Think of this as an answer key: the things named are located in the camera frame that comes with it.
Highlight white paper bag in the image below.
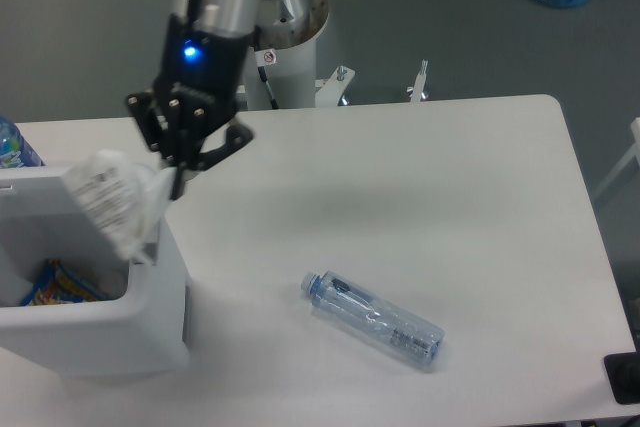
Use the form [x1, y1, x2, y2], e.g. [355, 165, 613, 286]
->
[61, 149, 176, 265]

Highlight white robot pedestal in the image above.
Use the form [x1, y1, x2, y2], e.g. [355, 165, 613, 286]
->
[239, 0, 431, 111]

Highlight black device at table edge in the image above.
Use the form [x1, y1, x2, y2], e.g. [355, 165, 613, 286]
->
[603, 352, 639, 405]

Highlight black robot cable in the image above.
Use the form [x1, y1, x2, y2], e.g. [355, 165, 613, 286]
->
[252, 26, 281, 111]

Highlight blue labelled bottle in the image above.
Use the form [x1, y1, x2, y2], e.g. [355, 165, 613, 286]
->
[1, 116, 45, 169]

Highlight white frame at right edge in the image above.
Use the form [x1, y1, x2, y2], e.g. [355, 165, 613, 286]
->
[591, 117, 639, 209]

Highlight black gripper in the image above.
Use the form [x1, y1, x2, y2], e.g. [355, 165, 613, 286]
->
[125, 14, 253, 201]

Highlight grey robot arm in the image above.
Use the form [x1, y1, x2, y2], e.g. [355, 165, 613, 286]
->
[126, 0, 266, 200]

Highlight white trash can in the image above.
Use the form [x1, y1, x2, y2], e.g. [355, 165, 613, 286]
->
[1, 167, 190, 376]

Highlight colourful snack wrapper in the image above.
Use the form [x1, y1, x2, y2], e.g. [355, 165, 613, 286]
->
[18, 258, 114, 307]

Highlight clear plastic water bottle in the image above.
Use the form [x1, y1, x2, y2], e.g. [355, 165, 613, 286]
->
[301, 271, 444, 372]

